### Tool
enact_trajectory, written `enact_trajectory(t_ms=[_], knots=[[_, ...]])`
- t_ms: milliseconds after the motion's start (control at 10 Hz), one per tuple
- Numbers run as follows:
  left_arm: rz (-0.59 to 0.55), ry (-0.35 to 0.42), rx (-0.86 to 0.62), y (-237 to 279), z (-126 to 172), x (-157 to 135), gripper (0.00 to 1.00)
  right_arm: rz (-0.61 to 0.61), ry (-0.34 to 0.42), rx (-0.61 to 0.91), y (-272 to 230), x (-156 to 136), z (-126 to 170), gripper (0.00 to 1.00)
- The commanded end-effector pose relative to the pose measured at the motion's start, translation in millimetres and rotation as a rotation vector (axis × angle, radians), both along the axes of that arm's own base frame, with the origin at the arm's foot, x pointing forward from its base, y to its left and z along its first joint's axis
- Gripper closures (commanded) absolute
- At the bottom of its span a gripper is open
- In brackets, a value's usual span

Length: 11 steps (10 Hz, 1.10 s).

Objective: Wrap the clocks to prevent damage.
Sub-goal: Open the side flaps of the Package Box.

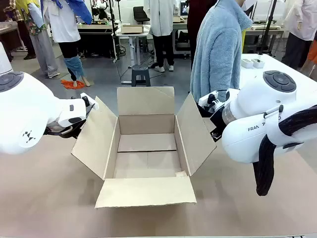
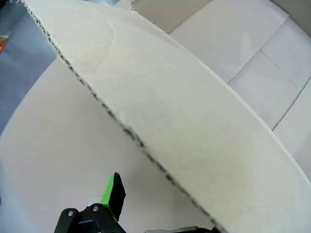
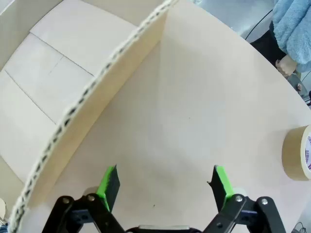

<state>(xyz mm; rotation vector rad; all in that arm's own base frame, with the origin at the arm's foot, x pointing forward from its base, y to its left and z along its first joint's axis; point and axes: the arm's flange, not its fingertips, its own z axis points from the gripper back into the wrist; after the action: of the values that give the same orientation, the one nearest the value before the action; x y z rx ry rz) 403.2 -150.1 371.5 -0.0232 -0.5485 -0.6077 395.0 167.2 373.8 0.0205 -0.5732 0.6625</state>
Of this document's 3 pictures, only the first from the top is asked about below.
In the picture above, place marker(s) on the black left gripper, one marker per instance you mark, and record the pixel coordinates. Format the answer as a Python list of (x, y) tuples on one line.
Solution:
[(69, 132)]

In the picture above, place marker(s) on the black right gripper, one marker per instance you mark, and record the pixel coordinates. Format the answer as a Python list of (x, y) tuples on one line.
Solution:
[(218, 119)]

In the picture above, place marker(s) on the brown cardboard box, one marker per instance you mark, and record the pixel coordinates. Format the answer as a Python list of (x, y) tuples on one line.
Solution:
[(146, 191)]

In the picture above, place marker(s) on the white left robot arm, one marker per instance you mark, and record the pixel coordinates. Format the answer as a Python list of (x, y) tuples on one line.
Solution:
[(24, 111)]

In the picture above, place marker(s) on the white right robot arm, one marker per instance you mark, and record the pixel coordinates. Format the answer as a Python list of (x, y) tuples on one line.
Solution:
[(247, 138)]

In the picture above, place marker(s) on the orange cloth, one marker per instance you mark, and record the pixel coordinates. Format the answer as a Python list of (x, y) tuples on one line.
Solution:
[(71, 84)]

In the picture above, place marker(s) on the small white tray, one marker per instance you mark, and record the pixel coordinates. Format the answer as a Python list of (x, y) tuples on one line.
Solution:
[(258, 63), (246, 63)]

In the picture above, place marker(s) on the person in blue fleece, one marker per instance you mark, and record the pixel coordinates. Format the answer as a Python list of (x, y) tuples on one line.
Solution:
[(218, 49)]

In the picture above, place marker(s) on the grey step stool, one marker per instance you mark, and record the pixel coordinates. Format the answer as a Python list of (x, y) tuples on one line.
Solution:
[(140, 73)]

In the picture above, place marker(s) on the mannequin with floral shirt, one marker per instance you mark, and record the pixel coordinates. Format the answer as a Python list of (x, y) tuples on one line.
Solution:
[(42, 44)]

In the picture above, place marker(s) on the white ribbed cylinder stand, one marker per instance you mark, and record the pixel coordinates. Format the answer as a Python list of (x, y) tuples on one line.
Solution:
[(4, 59)]

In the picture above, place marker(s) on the black tripod stand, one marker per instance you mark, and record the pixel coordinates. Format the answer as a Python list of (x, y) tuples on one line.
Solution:
[(268, 24)]

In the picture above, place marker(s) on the white standing desk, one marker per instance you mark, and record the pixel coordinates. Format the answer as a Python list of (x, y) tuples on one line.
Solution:
[(131, 44)]

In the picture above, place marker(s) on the mannequin with white shirt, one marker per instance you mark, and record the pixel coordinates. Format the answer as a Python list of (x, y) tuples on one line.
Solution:
[(63, 24)]

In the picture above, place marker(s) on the person in white coat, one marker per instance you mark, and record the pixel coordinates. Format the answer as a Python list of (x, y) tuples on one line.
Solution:
[(162, 24)]

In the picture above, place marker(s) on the flat cardboard tray box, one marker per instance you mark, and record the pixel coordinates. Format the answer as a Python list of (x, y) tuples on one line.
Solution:
[(131, 29)]

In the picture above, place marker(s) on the person in pale shirt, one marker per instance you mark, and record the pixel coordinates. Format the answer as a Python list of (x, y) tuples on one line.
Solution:
[(299, 24)]

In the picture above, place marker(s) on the black office chair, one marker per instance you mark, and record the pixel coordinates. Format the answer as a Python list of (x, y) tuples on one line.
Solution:
[(141, 13)]

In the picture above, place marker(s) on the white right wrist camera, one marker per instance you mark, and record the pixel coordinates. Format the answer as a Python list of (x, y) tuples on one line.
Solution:
[(206, 98)]

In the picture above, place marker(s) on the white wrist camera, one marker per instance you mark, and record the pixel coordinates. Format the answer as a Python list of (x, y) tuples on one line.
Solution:
[(88, 101), (206, 98)]

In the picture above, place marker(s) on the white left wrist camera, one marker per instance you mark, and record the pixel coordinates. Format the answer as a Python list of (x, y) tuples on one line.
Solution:
[(88, 101)]

